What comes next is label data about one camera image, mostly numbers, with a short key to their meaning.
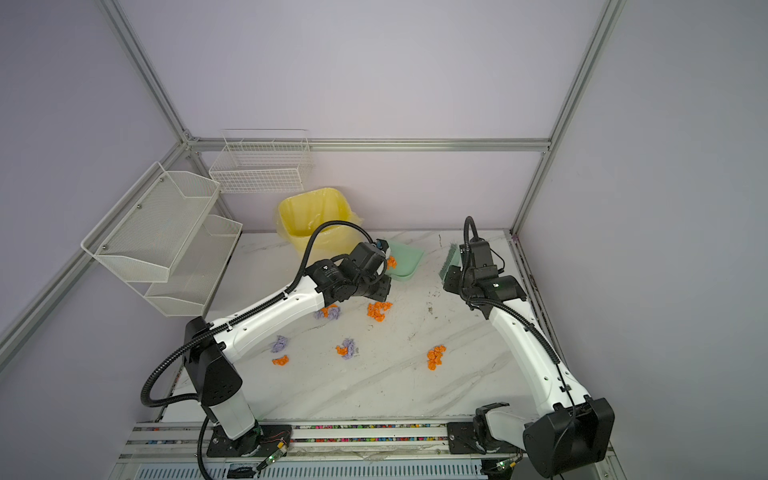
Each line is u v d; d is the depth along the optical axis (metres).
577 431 0.37
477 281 0.56
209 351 0.42
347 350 0.88
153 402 0.41
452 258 0.88
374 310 0.98
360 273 0.58
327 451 0.73
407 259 0.80
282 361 0.86
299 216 1.00
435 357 0.86
